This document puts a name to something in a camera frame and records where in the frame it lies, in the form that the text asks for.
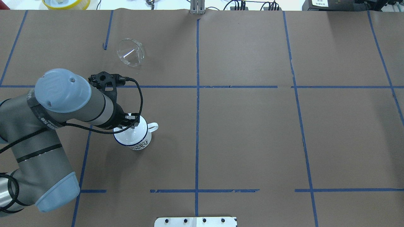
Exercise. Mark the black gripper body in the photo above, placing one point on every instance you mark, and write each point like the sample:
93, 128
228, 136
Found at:
118, 117

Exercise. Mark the clear glass funnel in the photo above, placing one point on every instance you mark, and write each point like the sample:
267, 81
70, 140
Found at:
131, 52

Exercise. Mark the white mug lid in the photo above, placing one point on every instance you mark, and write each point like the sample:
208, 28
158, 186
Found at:
133, 136

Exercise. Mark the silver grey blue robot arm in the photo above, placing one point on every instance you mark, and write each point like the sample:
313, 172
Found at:
60, 98

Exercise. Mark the white enamel mug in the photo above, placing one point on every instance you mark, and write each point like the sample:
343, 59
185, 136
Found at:
151, 128

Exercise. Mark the yellow white tape roll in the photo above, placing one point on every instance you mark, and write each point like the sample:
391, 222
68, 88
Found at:
66, 4

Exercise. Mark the far orange black connector box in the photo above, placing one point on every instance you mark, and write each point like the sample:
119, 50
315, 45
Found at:
238, 5

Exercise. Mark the orange black connector box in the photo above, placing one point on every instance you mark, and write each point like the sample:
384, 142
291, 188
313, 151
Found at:
238, 5
271, 6

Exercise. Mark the brown paper table cover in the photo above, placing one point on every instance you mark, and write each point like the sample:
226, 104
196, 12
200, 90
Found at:
276, 118

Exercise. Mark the near orange black connector box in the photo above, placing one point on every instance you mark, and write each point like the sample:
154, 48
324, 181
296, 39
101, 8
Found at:
271, 6

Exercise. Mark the black computer box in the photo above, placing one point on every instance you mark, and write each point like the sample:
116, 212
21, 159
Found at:
328, 5

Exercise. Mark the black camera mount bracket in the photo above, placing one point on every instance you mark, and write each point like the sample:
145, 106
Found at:
107, 83

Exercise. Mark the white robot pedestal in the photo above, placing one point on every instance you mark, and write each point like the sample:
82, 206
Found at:
196, 222

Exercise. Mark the aluminium frame post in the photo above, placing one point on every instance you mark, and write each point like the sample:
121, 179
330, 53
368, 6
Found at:
197, 7

